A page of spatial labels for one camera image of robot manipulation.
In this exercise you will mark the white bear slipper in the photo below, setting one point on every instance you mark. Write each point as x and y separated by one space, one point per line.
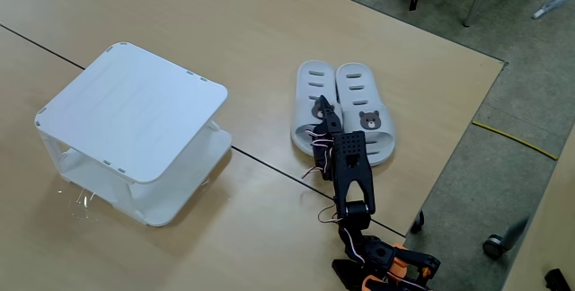
303 102
355 91

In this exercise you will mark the black table caster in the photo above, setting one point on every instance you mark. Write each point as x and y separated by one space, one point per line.
418 221

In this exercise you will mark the white two-tier box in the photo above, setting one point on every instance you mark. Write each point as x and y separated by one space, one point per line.
130 111

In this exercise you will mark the grey caster wheel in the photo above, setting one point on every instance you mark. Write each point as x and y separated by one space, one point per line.
493 246

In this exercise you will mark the small black object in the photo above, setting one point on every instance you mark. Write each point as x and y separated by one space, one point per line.
557 280

